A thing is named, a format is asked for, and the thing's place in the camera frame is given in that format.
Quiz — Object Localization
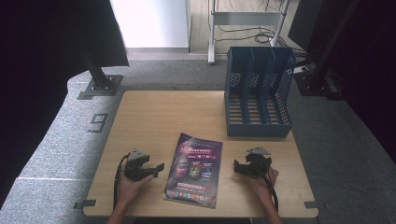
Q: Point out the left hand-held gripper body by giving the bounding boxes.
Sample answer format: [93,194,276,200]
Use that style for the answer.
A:
[123,148,157,183]

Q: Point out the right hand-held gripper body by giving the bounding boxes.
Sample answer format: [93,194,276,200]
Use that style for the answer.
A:
[244,147,273,179]

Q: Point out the purple magazine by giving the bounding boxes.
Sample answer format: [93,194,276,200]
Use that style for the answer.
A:
[163,132,224,210]

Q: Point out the blue plastic file rack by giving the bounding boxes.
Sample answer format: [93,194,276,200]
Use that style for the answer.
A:
[223,46,298,139]

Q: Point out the person's left hand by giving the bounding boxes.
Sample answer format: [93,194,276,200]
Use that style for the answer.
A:
[117,169,154,203]

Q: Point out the person's right hand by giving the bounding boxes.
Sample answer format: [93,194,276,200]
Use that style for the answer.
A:
[247,169,280,201]

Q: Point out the black curtain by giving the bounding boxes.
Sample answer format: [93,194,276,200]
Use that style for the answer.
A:
[288,0,396,164]
[0,0,130,208]

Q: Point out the white metal stand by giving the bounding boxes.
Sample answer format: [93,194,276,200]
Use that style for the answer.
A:
[207,0,291,65]

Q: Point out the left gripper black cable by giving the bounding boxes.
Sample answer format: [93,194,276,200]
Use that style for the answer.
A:
[112,152,131,210]

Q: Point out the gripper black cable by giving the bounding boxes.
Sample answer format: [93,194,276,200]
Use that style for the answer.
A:
[112,152,131,210]
[261,173,279,213]

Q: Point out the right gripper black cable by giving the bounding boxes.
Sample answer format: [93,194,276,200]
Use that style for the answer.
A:
[261,173,279,213]

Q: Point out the grey table bracket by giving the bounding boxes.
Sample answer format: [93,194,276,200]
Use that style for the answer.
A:
[73,199,98,210]
[304,201,329,210]

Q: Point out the black post with base plate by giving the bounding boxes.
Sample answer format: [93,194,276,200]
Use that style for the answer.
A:
[77,43,124,98]
[293,0,362,98]

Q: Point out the black cables on floor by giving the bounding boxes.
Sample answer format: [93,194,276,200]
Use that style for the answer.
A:
[214,0,309,59]

